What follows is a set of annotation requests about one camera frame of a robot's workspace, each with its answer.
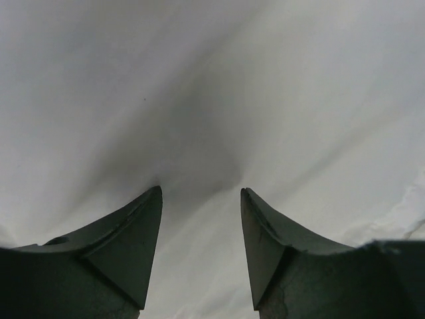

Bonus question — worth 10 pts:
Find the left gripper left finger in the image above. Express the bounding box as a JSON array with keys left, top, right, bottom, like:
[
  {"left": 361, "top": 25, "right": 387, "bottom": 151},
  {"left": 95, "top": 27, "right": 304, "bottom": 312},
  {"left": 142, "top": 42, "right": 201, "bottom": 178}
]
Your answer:
[{"left": 1, "top": 186, "right": 163, "bottom": 318}]

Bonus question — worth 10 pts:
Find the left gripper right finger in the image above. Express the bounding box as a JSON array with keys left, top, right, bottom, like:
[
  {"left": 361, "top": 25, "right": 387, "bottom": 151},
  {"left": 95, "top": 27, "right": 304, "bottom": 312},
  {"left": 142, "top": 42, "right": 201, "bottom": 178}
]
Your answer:
[{"left": 240, "top": 188, "right": 424, "bottom": 318}]

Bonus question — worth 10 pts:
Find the blue white bear pillowcase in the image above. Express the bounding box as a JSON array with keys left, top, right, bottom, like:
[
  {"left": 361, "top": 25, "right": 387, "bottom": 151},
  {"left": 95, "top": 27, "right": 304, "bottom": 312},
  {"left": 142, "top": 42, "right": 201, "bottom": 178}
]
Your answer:
[{"left": 1, "top": 1, "right": 424, "bottom": 318}]

